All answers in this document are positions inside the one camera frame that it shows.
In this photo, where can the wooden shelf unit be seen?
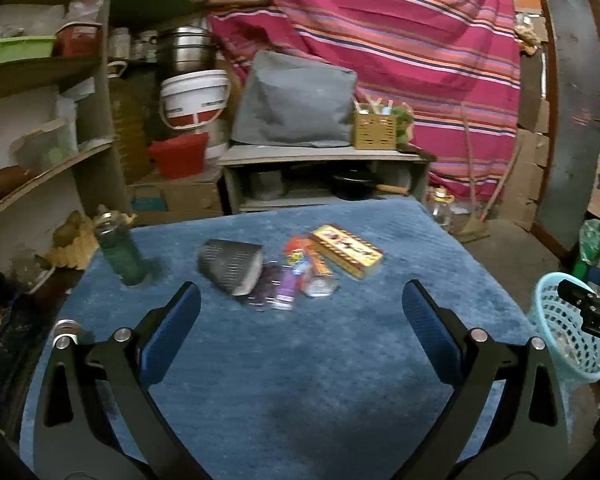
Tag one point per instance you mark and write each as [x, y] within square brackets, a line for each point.
[57, 152]

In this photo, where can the red plastic basin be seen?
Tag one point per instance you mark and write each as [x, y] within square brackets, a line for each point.
[180, 157]

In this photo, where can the black grey striped packet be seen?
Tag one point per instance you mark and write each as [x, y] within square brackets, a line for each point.
[234, 267]

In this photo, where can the yellow oil jug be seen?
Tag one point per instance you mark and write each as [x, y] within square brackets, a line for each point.
[128, 119]

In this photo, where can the green plastic tray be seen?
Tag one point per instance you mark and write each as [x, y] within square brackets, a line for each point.
[26, 48]

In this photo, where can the clear yellow-cap bottle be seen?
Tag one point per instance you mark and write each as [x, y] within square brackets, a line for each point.
[439, 204]

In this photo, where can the steel pot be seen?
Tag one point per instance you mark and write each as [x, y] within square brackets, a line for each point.
[186, 49]

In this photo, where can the colourful snack wrapper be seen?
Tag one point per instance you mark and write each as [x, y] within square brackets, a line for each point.
[304, 271]

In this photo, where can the white plastic bucket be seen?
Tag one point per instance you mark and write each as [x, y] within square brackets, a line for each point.
[193, 100]

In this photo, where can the light blue trash basket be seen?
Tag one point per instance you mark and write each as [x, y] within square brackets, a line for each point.
[575, 354]

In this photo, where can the yellow wicker utensil basket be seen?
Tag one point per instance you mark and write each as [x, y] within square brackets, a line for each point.
[374, 126]

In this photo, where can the yellow red box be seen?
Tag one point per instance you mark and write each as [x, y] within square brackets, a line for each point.
[353, 254]

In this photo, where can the brown door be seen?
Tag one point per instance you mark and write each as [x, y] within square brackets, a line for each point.
[573, 93]

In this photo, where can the pink striped curtain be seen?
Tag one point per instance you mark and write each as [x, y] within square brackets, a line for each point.
[454, 62]

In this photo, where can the grey side table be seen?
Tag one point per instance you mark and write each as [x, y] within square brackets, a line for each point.
[261, 178]

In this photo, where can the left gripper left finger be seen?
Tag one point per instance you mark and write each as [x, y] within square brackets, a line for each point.
[73, 437]

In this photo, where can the grey cushion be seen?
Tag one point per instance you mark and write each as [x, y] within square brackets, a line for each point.
[291, 101]

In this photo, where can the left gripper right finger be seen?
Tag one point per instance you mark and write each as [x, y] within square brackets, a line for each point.
[504, 419]

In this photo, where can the green glass jar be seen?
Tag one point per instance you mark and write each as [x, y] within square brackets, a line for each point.
[113, 234]

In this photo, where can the blue textured table cloth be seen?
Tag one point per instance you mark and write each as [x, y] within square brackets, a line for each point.
[334, 388]

